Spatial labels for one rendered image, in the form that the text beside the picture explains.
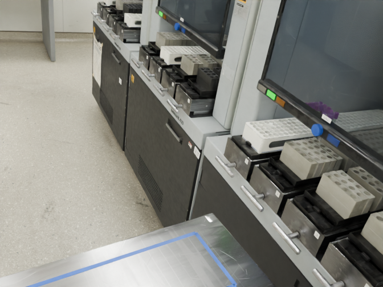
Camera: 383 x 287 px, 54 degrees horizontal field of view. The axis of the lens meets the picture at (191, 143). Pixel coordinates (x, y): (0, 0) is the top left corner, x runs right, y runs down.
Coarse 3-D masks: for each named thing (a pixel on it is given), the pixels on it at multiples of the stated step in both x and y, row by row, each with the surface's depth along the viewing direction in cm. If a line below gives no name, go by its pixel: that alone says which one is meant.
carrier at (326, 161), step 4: (300, 140) 107; (304, 140) 107; (304, 144) 105; (308, 144) 105; (308, 148) 103; (312, 148) 104; (312, 152) 102; (316, 152) 103; (320, 156) 100; (324, 156) 101; (324, 160) 99; (328, 160) 99; (324, 164) 99; (328, 164) 99; (324, 168) 99; (320, 172) 100; (324, 172) 100; (320, 176) 101
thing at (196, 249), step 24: (144, 240) 74; (168, 240) 75; (192, 240) 76; (216, 240) 77; (48, 264) 66; (72, 264) 66; (96, 264) 67; (120, 264) 68; (144, 264) 69; (168, 264) 70; (192, 264) 70; (216, 264) 71; (240, 264) 72
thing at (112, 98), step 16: (144, 0) 193; (96, 16) 250; (144, 16) 196; (96, 32) 255; (112, 32) 220; (144, 32) 198; (112, 48) 224; (128, 48) 197; (112, 64) 227; (128, 64) 200; (112, 80) 231; (128, 80) 205; (96, 96) 276; (112, 96) 235; (112, 112) 240; (112, 128) 244
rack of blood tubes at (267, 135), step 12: (264, 120) 118; (276, 120) 119; (288, 120) 122; (252, 132) 111; (264, 132) 111; (276, 132) 112; (288, 132) 114; (300, 132) 115; (252, 144) 112; (264, 144) 109; (276, 144) 118
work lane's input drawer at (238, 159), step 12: (228, 144) 117; (240, 144) 112; (216, 156) 117; (228, 156) 118; (240, 156) 112; (252, 156) 108; (264, 156) 110; (228, 168) 112; (240, 168) 113; (252, 168) 109
